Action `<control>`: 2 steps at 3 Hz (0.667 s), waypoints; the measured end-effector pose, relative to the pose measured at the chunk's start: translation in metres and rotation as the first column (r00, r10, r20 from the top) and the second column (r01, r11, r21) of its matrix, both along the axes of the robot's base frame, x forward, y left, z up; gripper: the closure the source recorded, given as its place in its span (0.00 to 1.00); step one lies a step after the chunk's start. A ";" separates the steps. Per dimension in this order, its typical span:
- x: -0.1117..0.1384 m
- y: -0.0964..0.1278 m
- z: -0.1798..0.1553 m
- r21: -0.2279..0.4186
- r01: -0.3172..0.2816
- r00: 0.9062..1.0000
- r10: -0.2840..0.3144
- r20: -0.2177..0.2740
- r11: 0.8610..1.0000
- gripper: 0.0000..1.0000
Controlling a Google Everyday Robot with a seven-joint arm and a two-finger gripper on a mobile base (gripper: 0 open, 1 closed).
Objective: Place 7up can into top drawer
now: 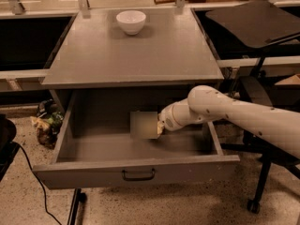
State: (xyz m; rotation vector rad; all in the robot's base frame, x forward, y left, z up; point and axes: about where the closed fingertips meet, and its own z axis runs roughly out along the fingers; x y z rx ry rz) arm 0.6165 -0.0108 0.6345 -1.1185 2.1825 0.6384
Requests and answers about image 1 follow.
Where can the black office chair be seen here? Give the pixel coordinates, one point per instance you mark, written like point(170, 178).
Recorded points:
point(257, 29)

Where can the black object at left edge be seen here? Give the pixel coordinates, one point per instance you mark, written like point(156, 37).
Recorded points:
point(8, 148)

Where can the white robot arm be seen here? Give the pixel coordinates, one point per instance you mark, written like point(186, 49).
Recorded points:
point(206, 104)

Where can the grey cabinet with top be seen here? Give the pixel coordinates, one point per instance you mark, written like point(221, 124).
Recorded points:
point(96, 53)

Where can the crumpled snack bags pile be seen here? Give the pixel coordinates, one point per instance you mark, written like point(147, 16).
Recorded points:
point(47, 123)

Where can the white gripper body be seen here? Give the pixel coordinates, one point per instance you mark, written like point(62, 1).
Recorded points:
point(168, 117)

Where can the black drawer handle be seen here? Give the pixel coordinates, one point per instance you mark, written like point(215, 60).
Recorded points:
point(138, 176)

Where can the black stand leg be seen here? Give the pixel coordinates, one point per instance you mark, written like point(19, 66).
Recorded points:
point(78, 198)

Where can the white ceramic bowl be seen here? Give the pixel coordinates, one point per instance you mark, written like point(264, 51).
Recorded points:
point(131, 21)

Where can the open grey top drawer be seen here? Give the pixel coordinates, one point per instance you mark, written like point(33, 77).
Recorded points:
point(94, 144)

